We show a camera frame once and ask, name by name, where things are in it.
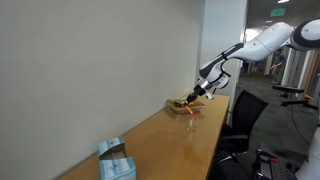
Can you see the snack packets in tray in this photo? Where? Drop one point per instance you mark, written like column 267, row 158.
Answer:
column 178, row 102

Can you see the tan food tray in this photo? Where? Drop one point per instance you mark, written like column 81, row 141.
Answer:
column 196, row 107

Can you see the black perforated mounting board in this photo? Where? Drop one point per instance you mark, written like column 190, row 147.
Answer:
column 283, row 163

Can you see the orange marker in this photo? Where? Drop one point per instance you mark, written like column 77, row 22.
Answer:
column 190, row 110

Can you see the white black Franka robot arm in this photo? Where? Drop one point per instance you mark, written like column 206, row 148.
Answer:
column 263, row 45

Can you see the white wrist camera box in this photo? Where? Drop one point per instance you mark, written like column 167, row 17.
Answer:
column 210, row 95

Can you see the open blue white tissue box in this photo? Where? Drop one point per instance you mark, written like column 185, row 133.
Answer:
column 111, row 146

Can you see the closed blue white tissue box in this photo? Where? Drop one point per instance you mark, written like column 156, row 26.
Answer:
column 117, row 168

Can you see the green exit sign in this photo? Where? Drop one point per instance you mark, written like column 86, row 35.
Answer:
column 277, row 12

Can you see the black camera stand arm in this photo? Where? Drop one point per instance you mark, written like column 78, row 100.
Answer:
column 296, row 102

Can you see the person in hallway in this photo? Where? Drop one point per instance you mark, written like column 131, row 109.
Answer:
column 278, row 63

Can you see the black stereo camera bar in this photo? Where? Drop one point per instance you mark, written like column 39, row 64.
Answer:
column 288, row 88

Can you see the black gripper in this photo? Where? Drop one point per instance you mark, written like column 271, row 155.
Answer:
column 199, row 91

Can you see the ceiling light panel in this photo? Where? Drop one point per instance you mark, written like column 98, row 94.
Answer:
column 283, row 1

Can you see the black office chair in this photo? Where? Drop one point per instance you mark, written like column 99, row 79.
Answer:
column 245, row 113

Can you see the clear drinking glass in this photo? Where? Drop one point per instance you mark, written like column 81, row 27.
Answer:
column 191, row 125

